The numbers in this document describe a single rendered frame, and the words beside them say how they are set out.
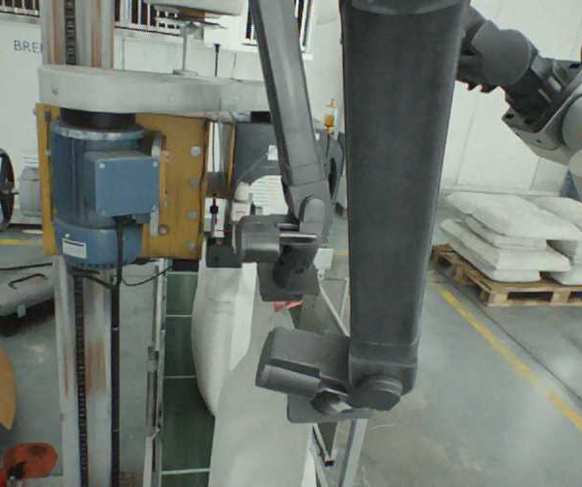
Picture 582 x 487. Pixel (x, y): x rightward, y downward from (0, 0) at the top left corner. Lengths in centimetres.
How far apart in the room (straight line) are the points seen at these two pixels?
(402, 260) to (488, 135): 584
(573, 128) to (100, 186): 71
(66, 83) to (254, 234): 36
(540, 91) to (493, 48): 11
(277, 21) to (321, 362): 43
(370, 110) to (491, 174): 607
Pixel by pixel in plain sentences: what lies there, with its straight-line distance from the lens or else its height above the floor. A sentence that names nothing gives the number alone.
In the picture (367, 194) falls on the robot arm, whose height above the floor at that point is 142.
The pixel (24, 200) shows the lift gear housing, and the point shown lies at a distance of 118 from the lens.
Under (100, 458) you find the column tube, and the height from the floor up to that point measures 41.
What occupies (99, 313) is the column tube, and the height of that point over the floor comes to 85.
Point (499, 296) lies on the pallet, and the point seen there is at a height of 8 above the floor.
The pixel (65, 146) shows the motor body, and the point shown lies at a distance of 89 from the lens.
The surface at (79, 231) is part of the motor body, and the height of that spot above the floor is 116.
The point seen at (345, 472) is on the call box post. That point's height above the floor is 47.
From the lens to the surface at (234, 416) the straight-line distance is 103.
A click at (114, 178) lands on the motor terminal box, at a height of 128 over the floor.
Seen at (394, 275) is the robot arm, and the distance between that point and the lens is 35.
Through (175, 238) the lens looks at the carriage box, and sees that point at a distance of 113.
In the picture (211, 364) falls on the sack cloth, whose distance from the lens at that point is 161.
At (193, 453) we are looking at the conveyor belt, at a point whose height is 38.
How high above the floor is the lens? 149
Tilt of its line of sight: 21 degrees down
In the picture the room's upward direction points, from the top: 8 degrees clockwise
